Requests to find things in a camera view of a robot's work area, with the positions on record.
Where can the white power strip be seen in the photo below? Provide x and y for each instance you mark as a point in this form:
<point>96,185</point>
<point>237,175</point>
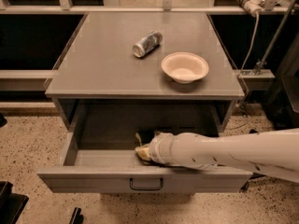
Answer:
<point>249,7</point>

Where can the small black floor object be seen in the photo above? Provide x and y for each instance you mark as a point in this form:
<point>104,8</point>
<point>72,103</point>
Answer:
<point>77,217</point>

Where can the metal railing frame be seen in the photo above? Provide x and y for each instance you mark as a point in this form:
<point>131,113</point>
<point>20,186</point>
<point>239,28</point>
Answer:
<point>93,3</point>

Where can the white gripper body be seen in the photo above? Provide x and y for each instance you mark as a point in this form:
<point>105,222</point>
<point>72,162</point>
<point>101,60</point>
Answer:
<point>156,149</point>

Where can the black drawer handle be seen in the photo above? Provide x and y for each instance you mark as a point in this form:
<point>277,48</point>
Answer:
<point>146,184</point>

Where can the silver drink can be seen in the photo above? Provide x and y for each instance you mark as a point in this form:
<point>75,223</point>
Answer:
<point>147,44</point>

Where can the grey drawer cabinet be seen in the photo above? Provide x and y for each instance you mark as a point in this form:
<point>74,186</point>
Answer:
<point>101,62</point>

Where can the black object bottom left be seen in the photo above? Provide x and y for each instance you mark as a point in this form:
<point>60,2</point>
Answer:
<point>11,204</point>

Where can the green and yellow sponge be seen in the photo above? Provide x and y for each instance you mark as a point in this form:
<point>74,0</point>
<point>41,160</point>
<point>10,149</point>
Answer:
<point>144,136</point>

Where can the white paper bowl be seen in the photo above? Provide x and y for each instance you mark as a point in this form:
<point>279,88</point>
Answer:
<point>184,67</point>

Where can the diagonal metal rod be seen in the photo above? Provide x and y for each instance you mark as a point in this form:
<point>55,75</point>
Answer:
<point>274,38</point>

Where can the open grey top drawer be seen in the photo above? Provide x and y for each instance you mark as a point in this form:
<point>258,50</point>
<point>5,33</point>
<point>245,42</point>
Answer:
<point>99,154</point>

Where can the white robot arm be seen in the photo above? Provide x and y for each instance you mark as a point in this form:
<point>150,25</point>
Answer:
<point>274,154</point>

